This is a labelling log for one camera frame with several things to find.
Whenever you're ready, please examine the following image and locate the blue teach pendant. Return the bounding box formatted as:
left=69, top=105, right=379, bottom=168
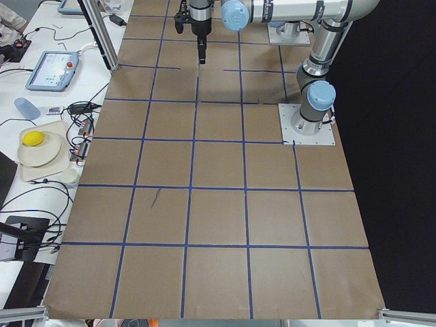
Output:
left=57, top=0, right=83, bottom=15
left=25, top=51, right=79, bottom=92

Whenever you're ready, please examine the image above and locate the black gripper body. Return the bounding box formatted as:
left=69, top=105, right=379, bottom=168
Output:
left=189, top=0, right=212, bottom=36

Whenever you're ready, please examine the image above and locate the black power adapter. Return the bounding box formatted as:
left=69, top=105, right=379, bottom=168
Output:
left=109, top=14, right=127, bottom=27

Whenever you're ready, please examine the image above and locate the beige round plate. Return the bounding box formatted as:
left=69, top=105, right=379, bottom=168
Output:
left=17, top=132, right=61, bottom=167

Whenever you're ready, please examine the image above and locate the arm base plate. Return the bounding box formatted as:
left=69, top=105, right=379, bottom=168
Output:
left=279, top=104, right=335, bottom=146
left=268, top=21, right=311, bottom=46

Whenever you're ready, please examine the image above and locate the brown paper table cover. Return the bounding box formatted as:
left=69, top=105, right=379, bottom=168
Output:
left=44, top=1, right=384, bottom=319

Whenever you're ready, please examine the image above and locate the blue plastic cup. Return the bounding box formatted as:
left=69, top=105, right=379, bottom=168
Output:
left=14, top=97, right=40, bottom=121

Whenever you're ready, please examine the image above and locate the beige square tray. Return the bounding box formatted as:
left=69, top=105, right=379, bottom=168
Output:
left=17, top=121, right=69, bottom=182

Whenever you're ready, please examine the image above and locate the black stand base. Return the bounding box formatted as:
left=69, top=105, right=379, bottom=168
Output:
left=1, top=215, right=50, bottom=262

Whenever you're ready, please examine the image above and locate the yellow lemon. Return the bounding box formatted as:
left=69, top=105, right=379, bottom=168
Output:
left=22, top=131, right=45, bottom=146

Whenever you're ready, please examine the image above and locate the white paper cup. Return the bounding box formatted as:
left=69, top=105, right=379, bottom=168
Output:
left=61, top=168, right=80, bottom=188

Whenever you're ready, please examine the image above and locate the small colourful remote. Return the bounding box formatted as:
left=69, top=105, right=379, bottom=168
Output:
left=46, top=106, right=64, bottom=115

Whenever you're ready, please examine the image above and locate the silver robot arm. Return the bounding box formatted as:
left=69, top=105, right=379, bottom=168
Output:
left=221, top=1, right=378, bottom=136
left=268, top=21, right=313, bottom=37

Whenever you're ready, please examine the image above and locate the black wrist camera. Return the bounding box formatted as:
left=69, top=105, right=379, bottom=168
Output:
left=174, top=0, right=189, bottom=34

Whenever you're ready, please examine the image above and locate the aluminium frame post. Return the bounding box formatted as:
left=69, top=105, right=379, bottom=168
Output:
left=78, top=0, right=119, bottom=72

